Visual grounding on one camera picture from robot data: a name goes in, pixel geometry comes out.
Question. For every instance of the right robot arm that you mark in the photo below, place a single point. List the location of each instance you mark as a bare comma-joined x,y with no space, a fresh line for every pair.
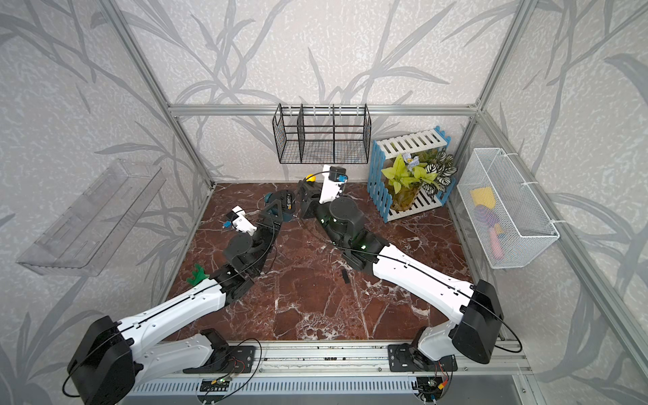
473,311

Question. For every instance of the white mesh basket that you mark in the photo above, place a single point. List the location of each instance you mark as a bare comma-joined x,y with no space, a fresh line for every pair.
525,230

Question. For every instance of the purple trowel pink handle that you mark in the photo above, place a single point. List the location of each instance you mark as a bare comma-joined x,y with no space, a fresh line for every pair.
491,220

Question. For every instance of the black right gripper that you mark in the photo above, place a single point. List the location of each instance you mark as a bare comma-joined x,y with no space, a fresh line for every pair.
309,207

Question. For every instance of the black battery cover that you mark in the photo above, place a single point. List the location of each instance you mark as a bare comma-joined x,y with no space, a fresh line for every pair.
345,276

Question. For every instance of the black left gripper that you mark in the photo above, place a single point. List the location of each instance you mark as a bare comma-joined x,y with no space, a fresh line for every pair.
268,219

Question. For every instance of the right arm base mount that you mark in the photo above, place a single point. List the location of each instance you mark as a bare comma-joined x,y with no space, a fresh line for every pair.
407,358

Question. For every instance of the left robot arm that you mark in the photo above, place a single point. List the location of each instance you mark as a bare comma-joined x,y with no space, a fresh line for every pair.
115,356

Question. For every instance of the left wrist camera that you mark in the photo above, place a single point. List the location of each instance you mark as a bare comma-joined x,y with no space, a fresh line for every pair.
236,219

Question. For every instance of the black wire basket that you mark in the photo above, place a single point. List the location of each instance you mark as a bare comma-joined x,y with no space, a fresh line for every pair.
309,135

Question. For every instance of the green rake wooden handle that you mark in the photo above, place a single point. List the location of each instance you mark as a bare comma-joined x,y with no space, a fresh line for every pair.
198,275

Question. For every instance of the yellow sponge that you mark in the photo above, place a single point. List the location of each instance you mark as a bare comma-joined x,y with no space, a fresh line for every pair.
483,196

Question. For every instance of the blue white slatted crate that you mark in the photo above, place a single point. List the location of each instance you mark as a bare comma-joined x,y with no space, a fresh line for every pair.
384,153

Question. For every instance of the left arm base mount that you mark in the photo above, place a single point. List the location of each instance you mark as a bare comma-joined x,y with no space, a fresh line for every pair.
225,358

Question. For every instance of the clear plastic wall shelf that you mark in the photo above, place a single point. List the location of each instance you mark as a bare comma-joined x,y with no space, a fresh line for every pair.
82,241

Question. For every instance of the green potted plant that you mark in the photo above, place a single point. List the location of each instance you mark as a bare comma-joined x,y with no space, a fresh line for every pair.
430,171

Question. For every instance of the aluminium front rail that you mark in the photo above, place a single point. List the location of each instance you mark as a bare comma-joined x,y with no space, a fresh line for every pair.
353,358

